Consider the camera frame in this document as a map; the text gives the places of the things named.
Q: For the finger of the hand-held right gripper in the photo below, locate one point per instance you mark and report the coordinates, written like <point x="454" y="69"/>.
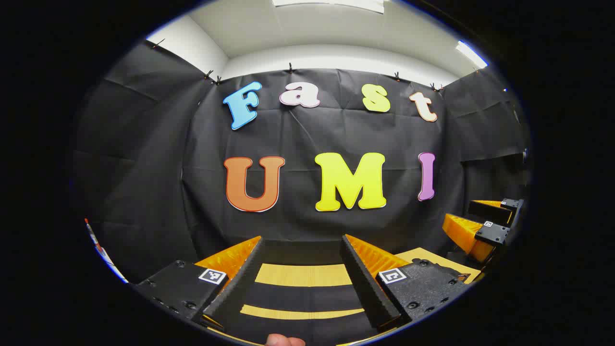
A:
<point x="492" y="234"/>
<point x="490" y="213"/>

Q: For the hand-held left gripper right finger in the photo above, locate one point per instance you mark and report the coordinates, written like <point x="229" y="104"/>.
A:
<point x="367" y="288"/>

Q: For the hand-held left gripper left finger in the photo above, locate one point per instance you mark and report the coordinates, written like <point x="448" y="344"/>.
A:
<point x="240" y="283"/>

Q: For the black jeans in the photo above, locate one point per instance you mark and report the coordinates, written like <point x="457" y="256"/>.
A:
<point x="302" y="295"/>

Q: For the black backdrop cloth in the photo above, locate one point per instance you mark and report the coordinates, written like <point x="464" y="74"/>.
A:
<point x="158" y="158"/>

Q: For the row of black cloth clips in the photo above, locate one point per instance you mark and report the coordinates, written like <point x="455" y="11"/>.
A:
<point x="290" y="68"/>

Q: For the ceiling light panel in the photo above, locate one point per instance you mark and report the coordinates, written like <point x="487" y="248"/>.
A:
<point x="331" y="4"/>

